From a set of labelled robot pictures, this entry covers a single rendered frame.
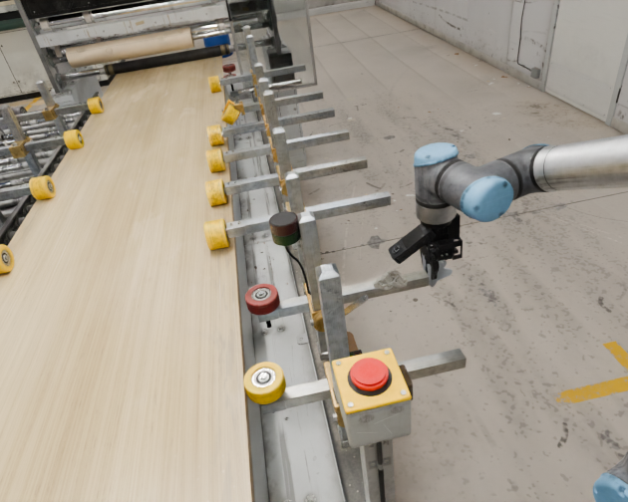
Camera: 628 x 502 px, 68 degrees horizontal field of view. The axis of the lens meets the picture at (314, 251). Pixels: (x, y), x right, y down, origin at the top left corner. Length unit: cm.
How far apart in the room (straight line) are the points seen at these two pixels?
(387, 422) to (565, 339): 185
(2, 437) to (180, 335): 37
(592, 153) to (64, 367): 111
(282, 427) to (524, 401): 112
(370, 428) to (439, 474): 133
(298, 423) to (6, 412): 62
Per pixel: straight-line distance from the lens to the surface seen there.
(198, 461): 90
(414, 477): 184
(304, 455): 118
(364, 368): 52
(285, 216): 97
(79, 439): 103
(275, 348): 139
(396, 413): 52
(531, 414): 204
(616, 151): 89
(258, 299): 112
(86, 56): 355
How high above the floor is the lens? 163
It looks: 36 degrees down
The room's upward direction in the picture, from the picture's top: 9 degrees counter-clockwise
